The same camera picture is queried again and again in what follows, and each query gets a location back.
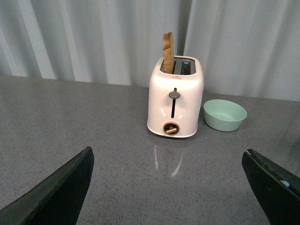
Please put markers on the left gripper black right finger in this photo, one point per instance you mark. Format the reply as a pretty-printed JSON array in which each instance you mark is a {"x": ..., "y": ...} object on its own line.
[{"x": 276, "y": 189}]

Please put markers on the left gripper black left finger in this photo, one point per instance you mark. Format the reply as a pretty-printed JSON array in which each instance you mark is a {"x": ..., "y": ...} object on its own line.
[{"x": 58, "y": 199}]

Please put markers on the green bowl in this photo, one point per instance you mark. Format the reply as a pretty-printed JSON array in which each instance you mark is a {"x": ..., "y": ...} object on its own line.
[{"x": 223, "y": 115}]

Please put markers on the white toaster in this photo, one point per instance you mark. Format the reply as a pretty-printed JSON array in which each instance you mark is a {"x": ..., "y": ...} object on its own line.
[{"x": 175, "y": 99}]

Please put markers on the toast slice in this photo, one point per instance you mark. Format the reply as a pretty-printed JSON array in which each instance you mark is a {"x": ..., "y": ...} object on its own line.
[{"x": 168, "y": 52}]

